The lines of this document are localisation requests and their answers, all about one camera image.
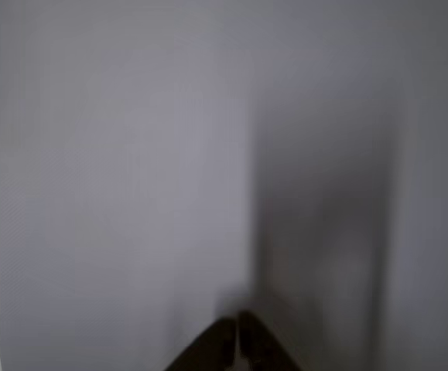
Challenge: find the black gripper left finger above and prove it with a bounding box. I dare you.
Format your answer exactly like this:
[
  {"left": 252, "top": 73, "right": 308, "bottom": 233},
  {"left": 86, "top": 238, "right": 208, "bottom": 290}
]
[{"left": 165, "top": 316, "right": 237, "bottom": 371}]

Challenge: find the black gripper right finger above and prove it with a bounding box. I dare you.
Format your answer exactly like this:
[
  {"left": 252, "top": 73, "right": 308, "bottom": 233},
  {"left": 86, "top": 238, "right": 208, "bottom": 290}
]
[{"left": 237, "top": 310, "right": 302, "bottom": 371}]

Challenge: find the dark grey desk mat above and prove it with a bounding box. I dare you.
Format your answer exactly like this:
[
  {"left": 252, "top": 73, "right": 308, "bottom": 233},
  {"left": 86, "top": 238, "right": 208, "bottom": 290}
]
[{"left": 0, "top": 0, "right": 448, "bottom": 371}]

